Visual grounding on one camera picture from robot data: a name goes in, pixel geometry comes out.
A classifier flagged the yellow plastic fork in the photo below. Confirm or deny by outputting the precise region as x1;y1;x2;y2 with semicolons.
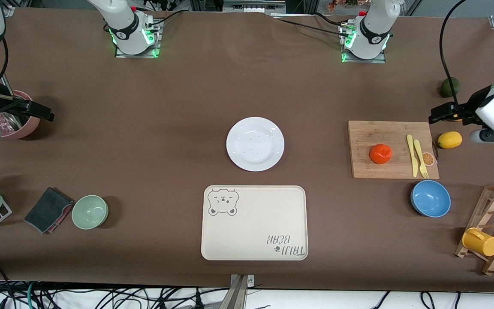
414;139;429;179

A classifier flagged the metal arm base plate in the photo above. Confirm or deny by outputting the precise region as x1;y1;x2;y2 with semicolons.
115;17;162;59
340;21;387;64

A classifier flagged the metal scoop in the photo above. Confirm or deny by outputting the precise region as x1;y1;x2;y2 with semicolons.
7;112;27;131

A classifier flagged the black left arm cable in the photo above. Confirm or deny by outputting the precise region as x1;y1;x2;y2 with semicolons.
439;0;469;108

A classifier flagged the orange mandarin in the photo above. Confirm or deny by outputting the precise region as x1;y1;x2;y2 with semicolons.
370;144;393;164

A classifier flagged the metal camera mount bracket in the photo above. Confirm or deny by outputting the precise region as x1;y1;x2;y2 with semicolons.
223;274;256;309

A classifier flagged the green floor cable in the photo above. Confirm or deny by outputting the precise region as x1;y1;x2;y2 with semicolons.
26;281;37;309

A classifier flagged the wooden mug rack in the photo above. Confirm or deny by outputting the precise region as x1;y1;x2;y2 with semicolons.
455;181;494;276

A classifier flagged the bamboo cutting board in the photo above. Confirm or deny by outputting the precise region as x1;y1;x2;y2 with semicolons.
348;121;440;179

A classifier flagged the blue bowl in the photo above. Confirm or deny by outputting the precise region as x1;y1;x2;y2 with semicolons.
410;180;452;218

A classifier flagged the pale green bowl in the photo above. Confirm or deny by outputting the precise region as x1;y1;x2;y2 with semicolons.
72;195;109;230

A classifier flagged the pink bowl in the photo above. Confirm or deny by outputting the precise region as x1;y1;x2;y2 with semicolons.
0;90;41;140

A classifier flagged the yellow plastic knife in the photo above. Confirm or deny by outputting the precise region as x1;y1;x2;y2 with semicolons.
407;135;419;178

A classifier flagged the white round plate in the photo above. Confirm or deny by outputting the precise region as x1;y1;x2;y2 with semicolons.
226;117;285;172

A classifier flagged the aluminium frame beam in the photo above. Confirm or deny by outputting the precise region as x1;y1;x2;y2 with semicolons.
223;0;286;12

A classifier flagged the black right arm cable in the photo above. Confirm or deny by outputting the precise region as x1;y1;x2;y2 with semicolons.
0;38;9;83

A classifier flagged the dark grey folded cloth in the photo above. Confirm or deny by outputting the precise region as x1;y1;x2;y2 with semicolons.
24;187;75;235

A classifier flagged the yellow mug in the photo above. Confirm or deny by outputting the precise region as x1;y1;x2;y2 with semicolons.
462;227;494;257

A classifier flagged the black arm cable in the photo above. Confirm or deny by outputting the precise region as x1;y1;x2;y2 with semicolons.
439;0;469;108
0;38;9;83

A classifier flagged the cream tray with bear print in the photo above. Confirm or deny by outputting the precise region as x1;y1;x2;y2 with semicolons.
201;185;308;261

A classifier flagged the black base cable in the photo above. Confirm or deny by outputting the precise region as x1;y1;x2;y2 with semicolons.
151;9;187;27
313;12;350;26
278;18;345;35

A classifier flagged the dark green avocado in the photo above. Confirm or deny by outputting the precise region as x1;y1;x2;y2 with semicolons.
440;77;461;98

